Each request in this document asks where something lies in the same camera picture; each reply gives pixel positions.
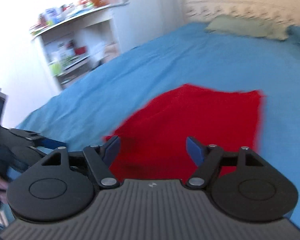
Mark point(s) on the white shelf unit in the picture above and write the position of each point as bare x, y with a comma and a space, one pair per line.
75, 47

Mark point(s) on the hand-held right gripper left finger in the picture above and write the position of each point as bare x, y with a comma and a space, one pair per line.
112, 151

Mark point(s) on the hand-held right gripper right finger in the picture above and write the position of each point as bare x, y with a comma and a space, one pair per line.
193, 151

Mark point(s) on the red knit sweater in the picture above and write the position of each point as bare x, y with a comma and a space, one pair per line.
190, 122

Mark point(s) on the white wardrobe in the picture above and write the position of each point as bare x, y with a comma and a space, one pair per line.
150, 12

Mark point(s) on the cream patterned headboard cover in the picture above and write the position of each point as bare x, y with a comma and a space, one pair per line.
252, 10

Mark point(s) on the red box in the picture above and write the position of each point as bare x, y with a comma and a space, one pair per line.
80, 50

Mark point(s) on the green bottle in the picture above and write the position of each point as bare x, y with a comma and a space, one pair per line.
55, 68

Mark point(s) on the green pillow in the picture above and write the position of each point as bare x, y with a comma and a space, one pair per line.
242, 27

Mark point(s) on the bed with blue sheet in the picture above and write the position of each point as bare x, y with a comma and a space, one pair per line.
115, 80

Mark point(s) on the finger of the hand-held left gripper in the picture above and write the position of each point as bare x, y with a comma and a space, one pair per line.
48, 142

